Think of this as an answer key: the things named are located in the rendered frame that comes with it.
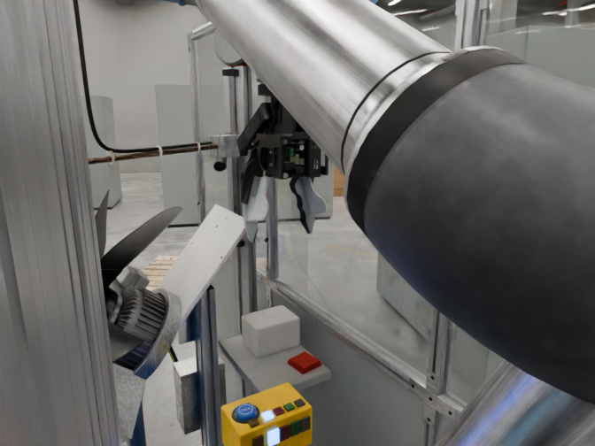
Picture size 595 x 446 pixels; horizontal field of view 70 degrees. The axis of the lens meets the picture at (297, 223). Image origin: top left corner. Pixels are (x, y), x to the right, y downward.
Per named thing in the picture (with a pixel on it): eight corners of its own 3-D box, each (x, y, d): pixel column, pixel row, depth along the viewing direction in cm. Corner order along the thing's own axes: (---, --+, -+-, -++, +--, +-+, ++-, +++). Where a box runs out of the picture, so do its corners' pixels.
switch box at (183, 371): (227, 419, 148) (225, 362, 143) (184, 435, 141) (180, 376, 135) (218, 404, 156) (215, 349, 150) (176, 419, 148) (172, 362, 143)
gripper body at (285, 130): (278, 185, 52) (277, 81, 49) (249, 176, 60) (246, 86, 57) (329, 180, 56) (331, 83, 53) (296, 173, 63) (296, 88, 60)
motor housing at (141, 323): (117, 354, 127) (75, 337, 119) (163, 288, 130) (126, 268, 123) (132, 397, 107) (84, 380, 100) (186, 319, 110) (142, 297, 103)
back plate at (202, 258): (82, 369, 141) (79, 368, 140) (204, 198, 150) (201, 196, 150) (105, 486, 97) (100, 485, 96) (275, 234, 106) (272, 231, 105)
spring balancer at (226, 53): (223, 69, 154) (212, 67, 148) (221, 20, 150) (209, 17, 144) (262, 67, 148) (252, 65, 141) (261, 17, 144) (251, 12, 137)
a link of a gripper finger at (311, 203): (326, 241, 60) (305, 182, 56) (304, 231, 65) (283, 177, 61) (343, 230, 61) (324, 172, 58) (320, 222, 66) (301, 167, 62)
